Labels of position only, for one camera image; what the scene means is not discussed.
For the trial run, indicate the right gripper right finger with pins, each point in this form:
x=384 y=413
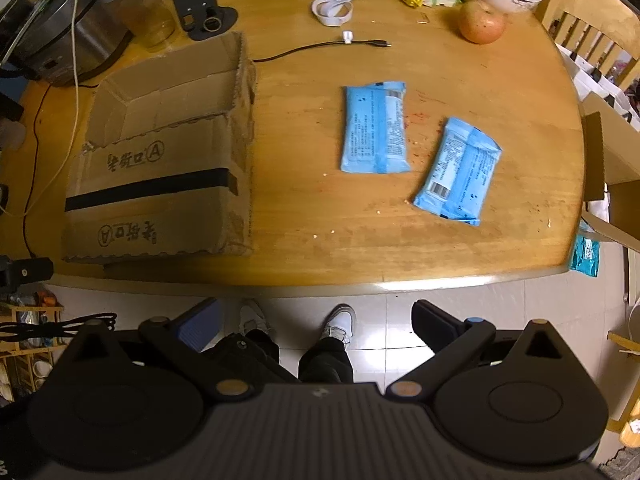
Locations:
x=455 y=344

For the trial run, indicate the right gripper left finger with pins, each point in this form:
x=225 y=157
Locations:
x=195 y=328

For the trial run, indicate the blue wipes packet with barcode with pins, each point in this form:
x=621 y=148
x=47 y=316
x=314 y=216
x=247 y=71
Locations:
x=457 y=183

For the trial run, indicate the brown cardboard box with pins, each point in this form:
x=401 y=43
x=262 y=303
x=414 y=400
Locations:
x=165 y=169

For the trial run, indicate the left white sneaker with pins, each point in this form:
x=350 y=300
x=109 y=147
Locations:
x=253 y=323

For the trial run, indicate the white sneaker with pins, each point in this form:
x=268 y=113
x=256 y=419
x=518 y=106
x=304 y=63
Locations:
x=253 y=323
x=340 y=324

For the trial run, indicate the right white sneaker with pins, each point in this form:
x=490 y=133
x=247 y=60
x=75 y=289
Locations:
x=340 y=324

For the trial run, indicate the wooden shoe rack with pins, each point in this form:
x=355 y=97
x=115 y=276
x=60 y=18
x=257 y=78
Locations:
x=26 y=364

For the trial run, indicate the open cardboard box beside table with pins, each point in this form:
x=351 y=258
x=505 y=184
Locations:
x=611 y=196

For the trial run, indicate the red apple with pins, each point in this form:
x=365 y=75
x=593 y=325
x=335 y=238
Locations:
x=480 y=23

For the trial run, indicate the wooden chair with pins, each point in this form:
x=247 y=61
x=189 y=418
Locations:
x=599 y=31

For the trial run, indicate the black phone stand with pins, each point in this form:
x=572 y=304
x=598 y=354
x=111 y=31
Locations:
x=202 y=19

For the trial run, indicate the white elastic band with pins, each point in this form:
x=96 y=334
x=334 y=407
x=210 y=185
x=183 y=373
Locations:
x=332 y=13

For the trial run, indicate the silver rice cooker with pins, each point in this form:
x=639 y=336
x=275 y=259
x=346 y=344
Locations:
x=67 y=40

